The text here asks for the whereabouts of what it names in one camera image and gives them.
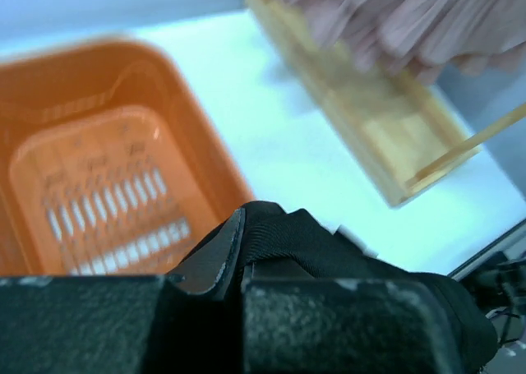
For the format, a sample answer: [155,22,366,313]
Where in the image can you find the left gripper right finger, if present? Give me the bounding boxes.
[242,265,466,373]

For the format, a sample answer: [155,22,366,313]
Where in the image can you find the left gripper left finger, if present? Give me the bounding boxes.
[1,209,246,373]

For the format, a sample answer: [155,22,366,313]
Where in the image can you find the black pleated skirt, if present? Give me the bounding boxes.
[182,201,498,373]

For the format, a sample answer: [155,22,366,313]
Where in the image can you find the pink ruffled skirt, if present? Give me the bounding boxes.
[280,0,525,83]

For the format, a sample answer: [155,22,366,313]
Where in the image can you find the orange plastic basket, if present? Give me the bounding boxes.
[1,39,252,276]

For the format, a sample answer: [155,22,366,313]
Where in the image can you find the aluminium mounting rail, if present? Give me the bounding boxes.
[449,219,525,280]

